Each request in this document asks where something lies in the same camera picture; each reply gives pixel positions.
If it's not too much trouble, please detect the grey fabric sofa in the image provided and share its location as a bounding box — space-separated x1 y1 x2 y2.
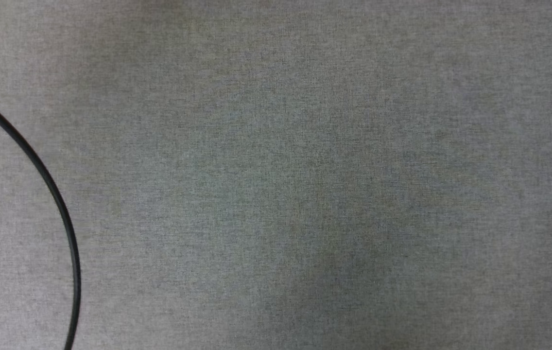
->
0 0 552 350

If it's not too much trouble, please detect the thin black cable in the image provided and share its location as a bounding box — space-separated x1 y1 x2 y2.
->
0 86 82 350

